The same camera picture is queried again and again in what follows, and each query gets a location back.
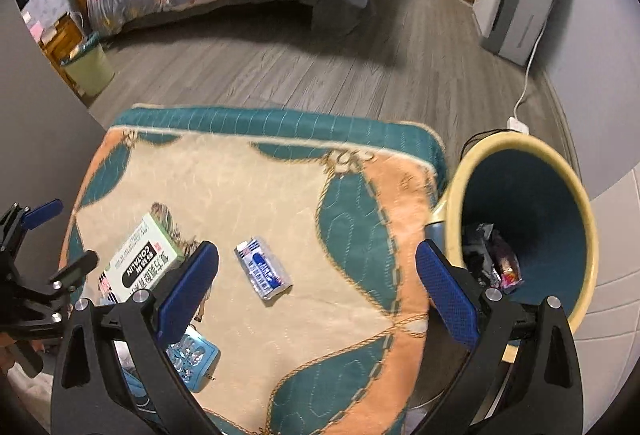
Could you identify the teal orange patterned cushion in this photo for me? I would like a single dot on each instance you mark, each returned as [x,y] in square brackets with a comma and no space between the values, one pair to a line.
[250,195]

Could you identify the black foil packet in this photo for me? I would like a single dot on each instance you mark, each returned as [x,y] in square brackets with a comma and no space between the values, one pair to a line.
[477,255]

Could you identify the small green waste bin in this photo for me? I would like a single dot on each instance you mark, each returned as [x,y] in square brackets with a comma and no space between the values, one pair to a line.
[90,70]

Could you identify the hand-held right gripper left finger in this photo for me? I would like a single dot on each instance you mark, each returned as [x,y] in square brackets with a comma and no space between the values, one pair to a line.
[187,295]

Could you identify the yellow rimmed blue bin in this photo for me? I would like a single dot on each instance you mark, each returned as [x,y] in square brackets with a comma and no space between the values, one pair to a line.
[530,195]

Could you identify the green white medicine box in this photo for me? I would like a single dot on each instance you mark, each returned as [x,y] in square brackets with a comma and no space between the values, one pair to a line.
[145,250]

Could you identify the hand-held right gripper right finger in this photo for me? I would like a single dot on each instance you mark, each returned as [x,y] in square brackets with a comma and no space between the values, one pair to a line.
[447,297]

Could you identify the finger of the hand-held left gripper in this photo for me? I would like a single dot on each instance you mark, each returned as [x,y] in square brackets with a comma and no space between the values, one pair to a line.
[75,271]
[45,212]

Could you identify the blue white foil packet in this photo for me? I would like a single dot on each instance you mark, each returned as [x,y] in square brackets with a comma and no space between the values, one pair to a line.
[262,267]

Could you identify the teal blister pack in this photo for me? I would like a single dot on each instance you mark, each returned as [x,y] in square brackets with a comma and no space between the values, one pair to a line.
[197,360]

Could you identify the wooden nightstand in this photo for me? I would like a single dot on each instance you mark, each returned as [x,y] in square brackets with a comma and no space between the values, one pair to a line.
[60,40]

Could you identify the white power strip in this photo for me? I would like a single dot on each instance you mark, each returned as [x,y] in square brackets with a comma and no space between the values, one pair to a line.
[518,125]

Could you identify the purple snack wrapper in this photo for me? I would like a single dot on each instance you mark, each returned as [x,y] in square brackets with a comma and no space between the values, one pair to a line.
[505,265]

